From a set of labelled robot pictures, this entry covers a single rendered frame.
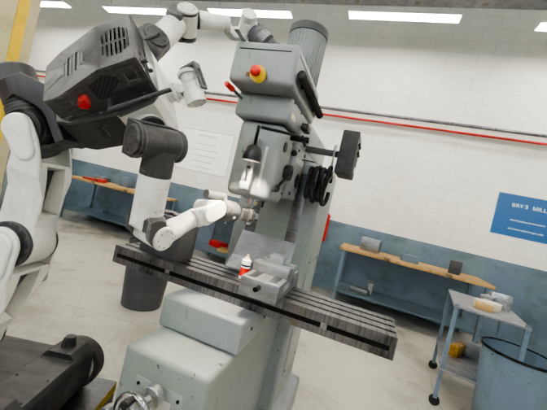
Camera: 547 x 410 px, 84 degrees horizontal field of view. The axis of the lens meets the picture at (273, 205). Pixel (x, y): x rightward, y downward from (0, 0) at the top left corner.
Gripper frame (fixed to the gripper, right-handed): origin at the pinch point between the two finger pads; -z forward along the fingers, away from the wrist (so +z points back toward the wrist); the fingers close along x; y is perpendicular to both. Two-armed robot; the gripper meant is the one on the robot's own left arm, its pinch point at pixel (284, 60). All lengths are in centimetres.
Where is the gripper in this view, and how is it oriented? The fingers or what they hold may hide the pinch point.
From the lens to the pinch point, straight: 147.7
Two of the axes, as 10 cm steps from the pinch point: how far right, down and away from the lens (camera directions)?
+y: 6.8, -7.3, -0.5
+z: -7.3, -6.9, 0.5
